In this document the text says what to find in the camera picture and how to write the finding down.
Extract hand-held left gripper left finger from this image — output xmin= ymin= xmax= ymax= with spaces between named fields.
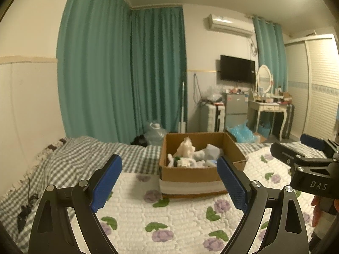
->
xmin=28 ymin=153 xmax=123 ymax=254

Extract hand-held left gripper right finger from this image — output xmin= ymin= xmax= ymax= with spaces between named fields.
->
xmin=216 ymin=156 xmax=310 ymax=254

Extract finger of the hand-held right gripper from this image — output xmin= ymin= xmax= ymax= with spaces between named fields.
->
xmin=270 ymin=142 xmax=322 ymax=171
xmin=300 ymin=133 xmax=339 ymax=162

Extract light blue grey sock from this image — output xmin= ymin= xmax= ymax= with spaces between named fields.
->
xmin=202 ymin=144 xmax=225 ymax=162

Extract brown cardboard box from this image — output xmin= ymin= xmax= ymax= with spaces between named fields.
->
xmin=159 ymin=131 xmax=247 ymax=199

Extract white sock with blue trim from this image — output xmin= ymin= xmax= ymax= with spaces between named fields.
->
xmin=175 ymin=157 xmax=197 ymax=168

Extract cream sock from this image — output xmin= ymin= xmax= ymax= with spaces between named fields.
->
xmin=176 ymin=137 xmax=197 ymax=159

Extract small white sock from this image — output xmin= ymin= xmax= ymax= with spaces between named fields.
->
xmin=167 ymin=154 xmax=181 ymax=168

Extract person's right hand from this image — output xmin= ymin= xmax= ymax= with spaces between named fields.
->
xmin=311 ymin=194 xmax=326 ymax=226

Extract blue basket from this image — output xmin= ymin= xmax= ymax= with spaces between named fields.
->
xmin=258 ymin=122 xmax=271 ymax=136

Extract grey checkered bed sheet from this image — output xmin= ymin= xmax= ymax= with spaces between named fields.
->
xmin=0 ymin=135 xmax=327 ymax=245

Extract blue bubble wrap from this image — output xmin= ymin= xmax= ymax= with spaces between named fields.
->
xmin=226 ymin=120 xmax=262 ymax=144

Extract white dressing table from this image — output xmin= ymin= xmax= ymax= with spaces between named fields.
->
xmin=247 ymin=98 xmax=288 ymax=141

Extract white louvered wardrobe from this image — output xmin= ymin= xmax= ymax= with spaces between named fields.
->
xmin=284 ymin=33 xmax=339 ymax=141

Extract dark bag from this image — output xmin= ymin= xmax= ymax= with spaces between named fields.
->
xmin=131 ymin=135 xmax=148 ymax=147

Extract silver mini fridge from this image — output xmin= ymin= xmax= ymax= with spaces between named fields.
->
xmin=222 ymin=92 xmax=250 ymax=132

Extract white floral quilt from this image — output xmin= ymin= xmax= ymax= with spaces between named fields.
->
xmin=66 ymin=147 xmax=327 ymax=254

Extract clear water jug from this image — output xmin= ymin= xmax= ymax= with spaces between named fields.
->
xmin=144 ymin=121 xmax=169 ymax=146

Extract light grey suitcase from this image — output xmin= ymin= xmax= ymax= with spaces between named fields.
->
xmin=199 ymin=102 xmax=226 ymax=133

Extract white oval mirror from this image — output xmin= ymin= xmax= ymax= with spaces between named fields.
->
xmin=255 ymin=64 xmax=273 ymax=94

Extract clear plastic bags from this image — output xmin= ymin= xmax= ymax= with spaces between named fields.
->
xmin=202 ymin=86 xmax=225 ymax=104

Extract narrow teal curtain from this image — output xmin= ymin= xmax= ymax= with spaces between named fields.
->
xmin=252 ymin=17 xmax=288 ymax=94

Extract wide teal curtain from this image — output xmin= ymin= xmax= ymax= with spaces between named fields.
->
xmin=56 ymin=0 xmax=133 ymax=144

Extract teal corner curtain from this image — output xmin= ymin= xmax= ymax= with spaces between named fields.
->
xmin=129 ymin=6 xmax=188 ymax=138

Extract white air conditioner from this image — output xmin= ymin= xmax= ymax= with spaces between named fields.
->
xmin=204 ymin=14 xmax=254 ymax=38

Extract black cable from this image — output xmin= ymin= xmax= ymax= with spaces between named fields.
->
xmin=17 ymin=178 xmax=38 ymax=234

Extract black wall television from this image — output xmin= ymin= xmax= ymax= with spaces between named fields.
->
xmin=220 ymin=54 xmax=256 ymax=83

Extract hanging wall cables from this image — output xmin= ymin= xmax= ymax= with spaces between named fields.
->
xmin=193 ymin=73 xmax=203 ymax=104

